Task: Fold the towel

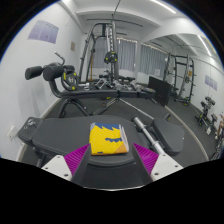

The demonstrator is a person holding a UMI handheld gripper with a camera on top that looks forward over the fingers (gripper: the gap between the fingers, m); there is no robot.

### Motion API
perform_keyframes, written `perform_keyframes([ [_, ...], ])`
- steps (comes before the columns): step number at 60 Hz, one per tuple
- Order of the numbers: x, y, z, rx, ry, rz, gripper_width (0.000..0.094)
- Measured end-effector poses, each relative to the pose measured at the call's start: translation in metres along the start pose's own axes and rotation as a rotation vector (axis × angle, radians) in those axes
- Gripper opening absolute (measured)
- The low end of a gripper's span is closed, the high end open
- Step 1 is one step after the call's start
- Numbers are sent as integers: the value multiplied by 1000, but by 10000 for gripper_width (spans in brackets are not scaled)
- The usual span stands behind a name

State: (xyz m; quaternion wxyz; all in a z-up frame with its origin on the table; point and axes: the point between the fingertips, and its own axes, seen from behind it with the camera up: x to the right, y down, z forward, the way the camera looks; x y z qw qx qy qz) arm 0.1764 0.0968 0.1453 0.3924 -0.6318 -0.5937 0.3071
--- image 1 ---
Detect small purple wall poster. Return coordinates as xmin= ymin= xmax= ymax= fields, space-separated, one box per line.
xmin=204 ymin=74 xmax=218 ymax=92

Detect black bench with roller pads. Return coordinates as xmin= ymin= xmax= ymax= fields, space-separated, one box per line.
xmin=24 ymin=61 xmax=156 ymax=118

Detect black exercise machine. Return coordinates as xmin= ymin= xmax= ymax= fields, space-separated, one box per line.
xmin=196 ymin=96 xmax=219 ymax=131

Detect wide grey curtain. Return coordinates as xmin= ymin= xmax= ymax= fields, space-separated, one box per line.
xmin=93 ymin=38 xmax=137 ymax=72

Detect ceiling light strip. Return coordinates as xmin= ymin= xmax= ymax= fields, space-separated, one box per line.
xmin=149 ymin=0 xmax=178 ymax=15

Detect black padded weight bench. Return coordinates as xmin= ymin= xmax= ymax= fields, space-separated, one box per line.
xmin=17 ymin=114 xmax=186 ymax=188

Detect black weight plate yellow marks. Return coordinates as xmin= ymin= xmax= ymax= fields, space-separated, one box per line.
xmin=61 ymin=70 xmax=79 ymax=92

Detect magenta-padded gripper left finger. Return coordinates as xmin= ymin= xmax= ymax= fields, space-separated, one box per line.
xmin=41 ymin=143 xmax=92 ymax=188

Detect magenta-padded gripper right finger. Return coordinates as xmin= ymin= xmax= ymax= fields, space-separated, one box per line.
xmin=132 ymin=142 xmax=184 ymax=186

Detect silver barbell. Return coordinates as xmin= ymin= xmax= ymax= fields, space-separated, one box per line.
xmin=132 ymin=116 xmax=166 ymax=156

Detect narrow grey curtain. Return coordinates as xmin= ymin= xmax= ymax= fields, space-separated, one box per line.
xmin=139 ymin=44 xmax=168 ymax=78

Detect grey cable machine frame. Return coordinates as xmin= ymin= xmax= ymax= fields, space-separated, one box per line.
xmin=78 ymin=22 xmax=121 ymax=84

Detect white wall socket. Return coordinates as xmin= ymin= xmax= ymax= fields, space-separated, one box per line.
xmin=7 ymin=125 xmax=17 ymax=139

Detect small metal ring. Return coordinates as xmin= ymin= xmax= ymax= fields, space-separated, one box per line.
xmin=26 ymin=118 xmax=37 ymax=128

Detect orange yellow blue printed towel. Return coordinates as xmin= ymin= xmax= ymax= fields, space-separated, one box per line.
xmin=88 ymin=122 xmax=130 ymax=156

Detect grey dumbbells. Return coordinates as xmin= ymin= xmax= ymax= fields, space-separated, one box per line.
xmin=94 ymin=74 xmax=148 ymax=93

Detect black weight plate on machine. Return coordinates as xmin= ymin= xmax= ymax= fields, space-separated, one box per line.
xmin=103 ymin=51 xmax=119 ymax=64

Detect large purple wall poster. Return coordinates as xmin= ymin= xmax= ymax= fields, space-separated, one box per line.
xmin=27 ymin=19 xmax=60 ymax=44

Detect black box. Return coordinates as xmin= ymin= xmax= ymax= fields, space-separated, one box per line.
xmin=148 ymin=75 xmax=173 ymax=107

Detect black squat rack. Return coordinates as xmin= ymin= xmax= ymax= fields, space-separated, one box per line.
xmin=163 ymin=53 xmax=196 ymax=106

